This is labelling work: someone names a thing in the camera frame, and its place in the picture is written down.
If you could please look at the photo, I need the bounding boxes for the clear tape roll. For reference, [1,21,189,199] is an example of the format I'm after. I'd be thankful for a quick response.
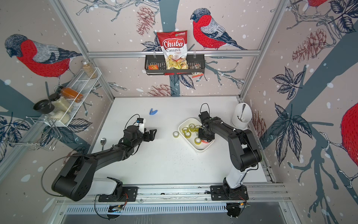
[173,131,179,138]

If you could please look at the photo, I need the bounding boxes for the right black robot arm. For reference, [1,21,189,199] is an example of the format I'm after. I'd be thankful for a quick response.
[199,111,262,198]

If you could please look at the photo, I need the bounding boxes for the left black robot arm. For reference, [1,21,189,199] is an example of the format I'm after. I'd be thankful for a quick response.
[51,124,157,202]

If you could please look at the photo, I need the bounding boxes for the white plastic storage box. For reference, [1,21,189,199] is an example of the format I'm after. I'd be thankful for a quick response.
[178,118,214,152]

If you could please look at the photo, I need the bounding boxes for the blue tape dispenser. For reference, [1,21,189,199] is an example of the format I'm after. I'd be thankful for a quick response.
[149,108,158,115]

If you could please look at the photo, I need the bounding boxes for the metal spoon on table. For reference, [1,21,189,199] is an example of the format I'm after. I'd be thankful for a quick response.
[100,138,107,151]

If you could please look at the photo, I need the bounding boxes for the white utensil holder cup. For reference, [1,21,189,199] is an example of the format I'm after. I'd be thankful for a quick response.
[231,103,252,130]

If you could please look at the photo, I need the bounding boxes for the spoon in holder cup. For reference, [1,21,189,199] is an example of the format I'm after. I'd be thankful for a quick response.
[239,103,246,121]

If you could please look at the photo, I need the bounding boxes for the orange sauce bottle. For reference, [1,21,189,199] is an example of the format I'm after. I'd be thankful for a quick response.
[60,87,84,103]

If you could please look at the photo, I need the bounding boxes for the clear jar on rack top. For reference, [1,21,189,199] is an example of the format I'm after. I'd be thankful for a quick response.
[82,59,97,79]

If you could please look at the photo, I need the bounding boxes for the black lid spice jar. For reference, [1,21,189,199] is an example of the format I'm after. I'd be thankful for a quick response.
[33,99,60,119]

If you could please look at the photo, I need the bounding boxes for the Chuba cassava chips bag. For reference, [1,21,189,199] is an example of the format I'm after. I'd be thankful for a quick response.
[157,30,189,70]

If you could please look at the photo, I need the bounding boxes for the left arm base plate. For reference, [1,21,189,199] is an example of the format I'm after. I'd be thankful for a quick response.
[98,186,139,203]

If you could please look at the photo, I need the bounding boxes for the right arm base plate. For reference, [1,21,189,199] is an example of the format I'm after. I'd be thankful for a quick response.
[207,184,249,201]

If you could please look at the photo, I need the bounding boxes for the white wire spice rack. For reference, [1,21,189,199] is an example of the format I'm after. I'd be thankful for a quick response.
[49,67,102,127]

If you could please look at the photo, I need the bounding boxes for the black wire wall basket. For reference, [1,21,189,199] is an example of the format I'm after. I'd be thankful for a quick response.
[145,55,205,75]

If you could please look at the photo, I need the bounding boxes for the chrome wire holder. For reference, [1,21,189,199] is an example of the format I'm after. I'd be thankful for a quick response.
[1,117,64,151]

